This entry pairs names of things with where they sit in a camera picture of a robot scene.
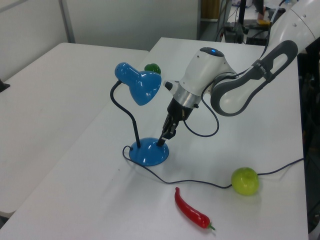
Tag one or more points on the yellow flat object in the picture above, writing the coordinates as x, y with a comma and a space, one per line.
263, 22

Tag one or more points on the black equipment box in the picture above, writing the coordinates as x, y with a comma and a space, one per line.
257, 38

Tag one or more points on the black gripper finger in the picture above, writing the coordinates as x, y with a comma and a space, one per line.
172, 131
163, 130

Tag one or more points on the thin black stand pole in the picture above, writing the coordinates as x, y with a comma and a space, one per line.
242, 12

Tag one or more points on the red chili pepper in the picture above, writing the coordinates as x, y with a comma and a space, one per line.
190, 211

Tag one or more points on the blue desk lamp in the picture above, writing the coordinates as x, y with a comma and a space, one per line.
147, 85

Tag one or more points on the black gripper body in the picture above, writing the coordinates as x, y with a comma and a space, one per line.
178, 110

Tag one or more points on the green apple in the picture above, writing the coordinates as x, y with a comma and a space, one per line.
243, 181

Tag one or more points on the green bell pepper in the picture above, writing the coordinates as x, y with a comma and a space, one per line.
151, 67

